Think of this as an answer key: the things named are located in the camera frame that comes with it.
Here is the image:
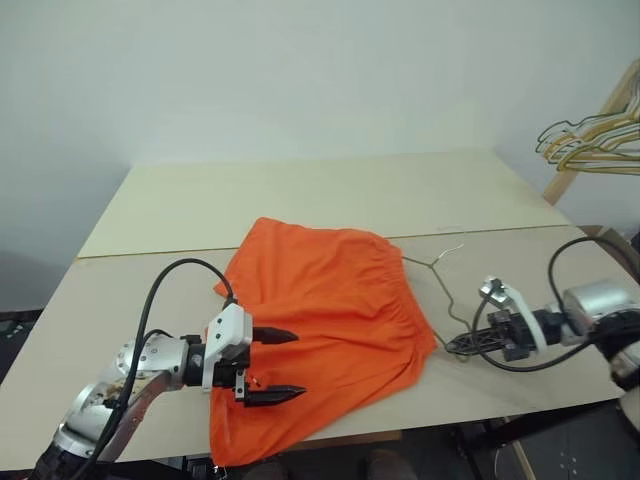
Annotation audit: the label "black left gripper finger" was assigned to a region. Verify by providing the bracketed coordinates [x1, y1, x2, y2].
[251, 325, 301, 347]
[242, 384, 308, 411]

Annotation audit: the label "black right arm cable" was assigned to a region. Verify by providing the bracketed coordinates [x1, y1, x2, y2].
[471, 235, 640, 374]

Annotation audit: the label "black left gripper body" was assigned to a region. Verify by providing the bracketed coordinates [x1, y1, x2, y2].
[212, 348, 252, 404]

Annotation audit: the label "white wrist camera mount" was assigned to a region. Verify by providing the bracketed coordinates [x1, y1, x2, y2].
[478, 275, 542, 352]
[201, 303, 256, 394]

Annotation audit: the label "dark green wire hanger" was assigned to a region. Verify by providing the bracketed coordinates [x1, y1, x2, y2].
[536, 112, 640, 167]

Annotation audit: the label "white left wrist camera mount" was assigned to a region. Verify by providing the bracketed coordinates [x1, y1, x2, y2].
[201, 303, 256, 394]

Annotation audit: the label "black table frame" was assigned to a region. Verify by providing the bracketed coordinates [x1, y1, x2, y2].
[451, 398, 627, 480]

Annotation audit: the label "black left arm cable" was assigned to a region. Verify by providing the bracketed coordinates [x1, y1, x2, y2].
[78, 256, 239, 480]

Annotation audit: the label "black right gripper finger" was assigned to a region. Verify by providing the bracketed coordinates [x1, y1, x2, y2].
[445, 326, 497, 350]
[451, 341, 507, 358]

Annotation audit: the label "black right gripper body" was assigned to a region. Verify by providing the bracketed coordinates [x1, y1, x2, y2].
[486, 309, 533, 362]

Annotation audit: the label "orange shorts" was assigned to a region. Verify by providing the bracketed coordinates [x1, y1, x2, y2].
[206, 215, 439, 469]

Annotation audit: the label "olive wire hanger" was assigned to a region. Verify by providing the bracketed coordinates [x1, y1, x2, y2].
[401, 241, 474, 362]

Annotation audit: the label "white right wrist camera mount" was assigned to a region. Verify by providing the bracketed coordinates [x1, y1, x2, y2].
[478, 275, 542, 352]

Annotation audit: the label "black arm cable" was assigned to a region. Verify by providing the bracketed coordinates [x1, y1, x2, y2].
[78, 256, 239, 480]
[471, 235, 640, 374]

